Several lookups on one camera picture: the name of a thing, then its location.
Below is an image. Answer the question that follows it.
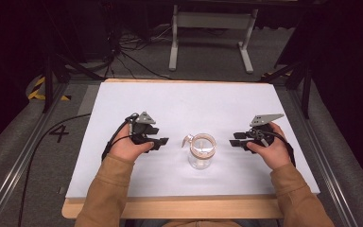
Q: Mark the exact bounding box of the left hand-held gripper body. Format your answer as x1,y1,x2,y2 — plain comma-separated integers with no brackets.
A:
129,111,160,146

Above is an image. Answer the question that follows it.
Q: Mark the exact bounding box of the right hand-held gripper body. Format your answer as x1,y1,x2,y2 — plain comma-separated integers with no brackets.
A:
248,113,285,148

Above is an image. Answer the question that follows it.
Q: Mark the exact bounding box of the clear glass jar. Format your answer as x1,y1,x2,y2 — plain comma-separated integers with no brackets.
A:
181,132,217,171

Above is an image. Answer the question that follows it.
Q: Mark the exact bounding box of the person's left hand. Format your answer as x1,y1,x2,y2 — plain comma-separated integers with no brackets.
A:
108,124,156,164

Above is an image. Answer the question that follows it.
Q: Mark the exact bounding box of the person's right hand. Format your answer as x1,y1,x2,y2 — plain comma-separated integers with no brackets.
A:
245,121,293,171

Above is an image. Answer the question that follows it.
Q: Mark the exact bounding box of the white table sheet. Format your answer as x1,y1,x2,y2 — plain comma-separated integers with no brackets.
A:
65,81,321,201

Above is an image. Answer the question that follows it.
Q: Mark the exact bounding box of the black tripod stand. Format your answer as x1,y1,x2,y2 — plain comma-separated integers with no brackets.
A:
258,56,314,120
41,37,106,114

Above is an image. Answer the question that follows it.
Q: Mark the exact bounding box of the wooden table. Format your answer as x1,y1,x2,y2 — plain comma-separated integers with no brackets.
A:
60,78,285,220

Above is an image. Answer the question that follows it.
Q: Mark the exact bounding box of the yellow black hazard tape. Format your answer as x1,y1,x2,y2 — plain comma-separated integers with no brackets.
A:
27,76,73,102

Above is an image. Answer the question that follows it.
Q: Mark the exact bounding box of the right hand-held gripper cable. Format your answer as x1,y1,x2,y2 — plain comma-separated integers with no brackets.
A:
252,128,297,168

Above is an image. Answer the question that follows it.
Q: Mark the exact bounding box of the hand-held gripper cable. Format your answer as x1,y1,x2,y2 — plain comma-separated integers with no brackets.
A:
252,128,297,168
17,113,140,227

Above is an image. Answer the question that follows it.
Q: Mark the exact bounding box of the left hand-held gripper cable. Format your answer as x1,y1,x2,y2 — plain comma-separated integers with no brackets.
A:
17,113,140,227

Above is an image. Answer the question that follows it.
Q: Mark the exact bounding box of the aluminium floor rail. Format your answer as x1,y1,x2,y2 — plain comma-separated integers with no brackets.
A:
286,87,363,227
0,82,70,227

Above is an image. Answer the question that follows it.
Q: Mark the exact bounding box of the bundle of floor cables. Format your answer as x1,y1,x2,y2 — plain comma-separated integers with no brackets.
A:
105,23,175,81

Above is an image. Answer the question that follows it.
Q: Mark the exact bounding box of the white metal table frame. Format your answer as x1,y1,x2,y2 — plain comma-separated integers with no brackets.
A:
168,4,260,76

